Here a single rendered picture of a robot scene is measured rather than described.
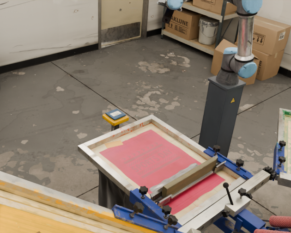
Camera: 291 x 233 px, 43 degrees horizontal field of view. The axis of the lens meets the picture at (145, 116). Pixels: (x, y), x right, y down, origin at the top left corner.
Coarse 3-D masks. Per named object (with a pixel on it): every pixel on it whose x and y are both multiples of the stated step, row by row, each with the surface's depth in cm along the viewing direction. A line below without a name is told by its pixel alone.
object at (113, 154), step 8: (128, 144) 225; (104, 152) 217; (112, 152) 218; (120, 152) 218; (128, 152) 219; (112, 160) 211; (120, 160) 212; (120, 168) 206; (128, 168) 207; (128, 176) 201; (136, 176) 202; (152, 176) 202; (160, 176) 203; (168, 176) 203; (144, 184) 196; (152, 184) 197; (184, 192) 193; (192, 192) 194; (176, 200) 188; (184, 200) 189; (192, 200) 189; (176, 208) 183
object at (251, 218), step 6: (246, 210) 174; (234, 216) 174; (240, 216) 171; (246, 216) 171; (252, 216) 171; (246, 222) 169; (252, 222) 168; (258, 222) 168; (264, 222) 168; (246, 228) 170; (252, 228) 167; (258, 228) 165
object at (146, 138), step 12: (144, 132) 237; (132, 144) 226; (144, 144) 226; (168, 144) 228; (180, 156) 219; (168, 168) 209; (180, 168) 210; (204, 180) 202; (216, 180) 203; (204, 192) 194
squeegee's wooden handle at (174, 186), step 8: (208, 160) 200; (216, 160) 202; (200, 168) 195; (208, 168) 200; (184, 176) 188; (192, 176) 191; (200, 176) 198; (168, 184) 182; (176, 184) 184; (184, 184) 190; (168, 192) 182
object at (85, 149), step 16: (128, 128) 234; (160, 128) 241; (80, 144) 216; (96, 144) 220; (192, 144) 224; (96, 160) 205; (112, 176) 195; (240, 176) 202; (128, 192) 188; (224, 192) 190
